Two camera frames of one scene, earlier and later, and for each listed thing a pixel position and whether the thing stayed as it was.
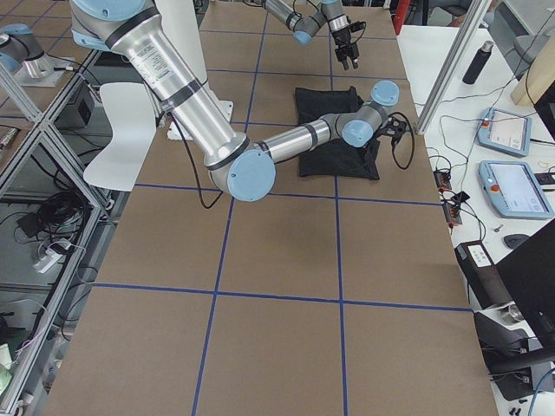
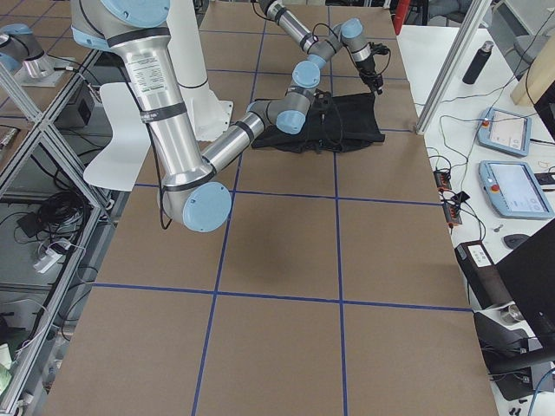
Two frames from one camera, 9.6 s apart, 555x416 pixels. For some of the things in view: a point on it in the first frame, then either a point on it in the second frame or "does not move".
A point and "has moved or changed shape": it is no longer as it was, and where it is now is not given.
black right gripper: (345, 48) to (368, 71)
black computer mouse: (514, 240) does not move
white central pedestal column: (180, 22) does not move
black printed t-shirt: (334, 158) has moved or changed shape
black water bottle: (476, 68) does not move
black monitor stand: (528, 276) does not move
